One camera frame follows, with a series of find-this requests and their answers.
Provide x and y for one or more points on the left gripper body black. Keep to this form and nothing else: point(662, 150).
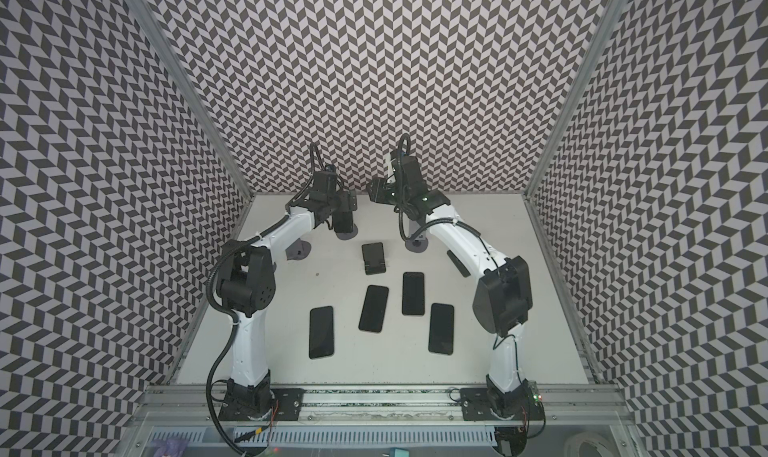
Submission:
point(342, 201)

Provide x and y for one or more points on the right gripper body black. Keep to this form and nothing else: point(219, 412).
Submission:
point(381, 189)

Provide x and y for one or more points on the phone teal edge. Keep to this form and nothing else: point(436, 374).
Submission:
point(343, 222)

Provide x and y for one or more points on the grey round stand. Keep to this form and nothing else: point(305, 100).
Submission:
point(348, 235)
point(418, 244)

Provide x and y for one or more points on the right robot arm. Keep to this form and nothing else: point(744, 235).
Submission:
point(503, 293)

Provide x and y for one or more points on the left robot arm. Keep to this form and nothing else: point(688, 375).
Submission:
point(242, 284)

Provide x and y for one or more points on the grey round stand back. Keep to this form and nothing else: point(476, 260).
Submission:
point(348, 235)

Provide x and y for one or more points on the back left black stand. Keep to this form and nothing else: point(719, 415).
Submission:
point(298, 250)

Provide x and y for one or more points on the black centre stand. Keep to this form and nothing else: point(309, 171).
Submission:
point(374, 258)

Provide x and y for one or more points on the black folding stand right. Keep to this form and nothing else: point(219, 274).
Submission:
point(463, 270)

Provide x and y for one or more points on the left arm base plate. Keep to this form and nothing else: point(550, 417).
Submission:
point(249, 403)

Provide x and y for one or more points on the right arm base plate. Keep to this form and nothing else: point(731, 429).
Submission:
point(481, 404)

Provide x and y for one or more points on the aluminium rail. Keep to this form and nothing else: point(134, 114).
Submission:
point(555, 404)

